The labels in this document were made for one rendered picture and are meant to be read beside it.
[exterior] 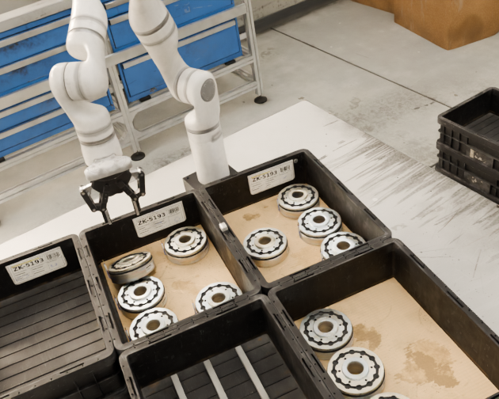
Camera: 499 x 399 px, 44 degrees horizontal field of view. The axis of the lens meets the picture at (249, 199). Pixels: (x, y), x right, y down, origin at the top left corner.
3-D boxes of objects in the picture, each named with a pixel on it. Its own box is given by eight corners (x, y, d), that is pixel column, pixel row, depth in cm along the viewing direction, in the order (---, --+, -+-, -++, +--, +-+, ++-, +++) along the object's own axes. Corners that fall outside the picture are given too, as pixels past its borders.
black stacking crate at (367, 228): (207, 224, 157) (198, 188, 150) (309, 184, 164) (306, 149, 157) (272, 329, 127) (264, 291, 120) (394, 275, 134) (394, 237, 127)
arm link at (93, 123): (65, 146, 119) (108, 144, 117) (39, 74, 109) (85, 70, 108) (77, 127, 124) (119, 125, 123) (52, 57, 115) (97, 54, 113)
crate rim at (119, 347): (80, 238, 144) (77, 231, 143) (198, 195, 151) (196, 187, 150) (119, 361, 114) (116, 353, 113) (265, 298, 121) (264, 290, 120)
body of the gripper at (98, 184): (119, 140, 127) (131, 176, 133) (79, 152, 125) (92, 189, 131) (127, 157, 121) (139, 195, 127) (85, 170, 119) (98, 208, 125)
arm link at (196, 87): (217, 66, 155) (228, 123, 166) (188, 59, 160) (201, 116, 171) (194, 82, 150) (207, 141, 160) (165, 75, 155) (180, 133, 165)
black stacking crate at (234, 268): (93, 267, 150) (78, 233, 143) (205, 225, 157) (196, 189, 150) (134, 390, 120) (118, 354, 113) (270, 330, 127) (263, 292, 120)
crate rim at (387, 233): (198, 195, 151) (196, 187, 150) (306, 154, 158) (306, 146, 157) (265, 298, 121) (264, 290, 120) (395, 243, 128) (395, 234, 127)
